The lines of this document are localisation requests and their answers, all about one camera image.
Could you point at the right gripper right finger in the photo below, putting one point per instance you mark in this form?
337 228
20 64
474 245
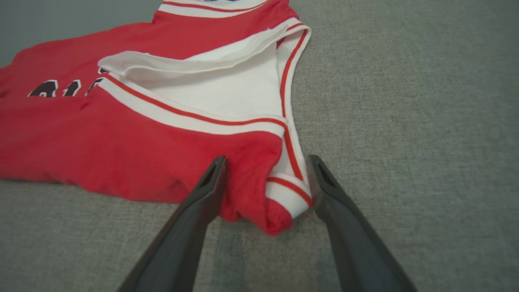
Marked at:
357 243

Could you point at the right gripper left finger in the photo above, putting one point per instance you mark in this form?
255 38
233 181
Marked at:
182 235

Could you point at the red jersey white trim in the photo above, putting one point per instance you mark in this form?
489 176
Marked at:
121 142

